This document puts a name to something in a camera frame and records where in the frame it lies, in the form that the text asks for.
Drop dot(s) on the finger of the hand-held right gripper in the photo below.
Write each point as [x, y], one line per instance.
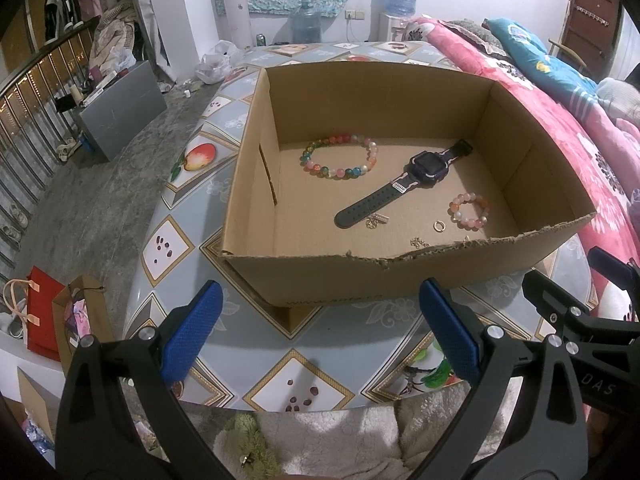
[555, 300]
[632, 290]

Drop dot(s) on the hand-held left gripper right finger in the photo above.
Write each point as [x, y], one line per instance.
[450, 330]

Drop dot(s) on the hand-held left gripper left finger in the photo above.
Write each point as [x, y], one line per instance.
[192, 330]

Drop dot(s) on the gold butterfly earring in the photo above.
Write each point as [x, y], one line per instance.
[419, 242]

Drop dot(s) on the brown cardboard box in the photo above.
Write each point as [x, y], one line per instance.
[350, 275]

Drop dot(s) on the silver bar pendant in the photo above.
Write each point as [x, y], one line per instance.
[381, 217]

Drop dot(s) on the black wrist watch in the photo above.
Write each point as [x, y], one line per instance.
[430, 165]

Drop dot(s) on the brown paper bag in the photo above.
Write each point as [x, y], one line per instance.
[92, 305]

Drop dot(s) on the green plush toy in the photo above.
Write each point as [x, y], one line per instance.
[250, 440]

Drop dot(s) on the red paper bag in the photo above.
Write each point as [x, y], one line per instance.
[45, 310]

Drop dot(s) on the beige fleece blanket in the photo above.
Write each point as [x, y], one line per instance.
[325, 440]

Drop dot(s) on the small cardboard box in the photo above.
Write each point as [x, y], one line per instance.
[32, 400]

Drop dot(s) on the pink floral blanket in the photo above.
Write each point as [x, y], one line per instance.
[565, 125]

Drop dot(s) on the grey white pillow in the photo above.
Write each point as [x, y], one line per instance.
[617, 95]

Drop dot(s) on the grey box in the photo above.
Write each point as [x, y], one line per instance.
[125, 110]

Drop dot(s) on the teal pillow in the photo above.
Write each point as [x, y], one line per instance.
[545, 60]

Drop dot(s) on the wooden chair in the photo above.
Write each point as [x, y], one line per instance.
[567, 49]

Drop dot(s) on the metal railing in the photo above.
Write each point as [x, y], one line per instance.
[30, 125]

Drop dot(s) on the white plastic bag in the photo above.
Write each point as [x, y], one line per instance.
[215, 65]

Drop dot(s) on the brown wooden door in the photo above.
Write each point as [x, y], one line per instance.
[590, 15]

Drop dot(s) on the grey patterned pillow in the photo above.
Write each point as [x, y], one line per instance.
[470, 32]

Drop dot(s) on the beige clothes pile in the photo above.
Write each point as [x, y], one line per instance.
[112, 40]

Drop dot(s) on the white water dispenser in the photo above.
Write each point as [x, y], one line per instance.
[390, 27]

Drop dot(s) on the white paper roll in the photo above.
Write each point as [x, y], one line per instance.
[235, 10]

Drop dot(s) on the clear water jug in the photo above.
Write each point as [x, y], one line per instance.
[306, 25]

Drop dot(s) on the black jacket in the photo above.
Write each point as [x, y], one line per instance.
[60, 5]

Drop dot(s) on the wall power socket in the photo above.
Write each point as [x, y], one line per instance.
[354, 14]

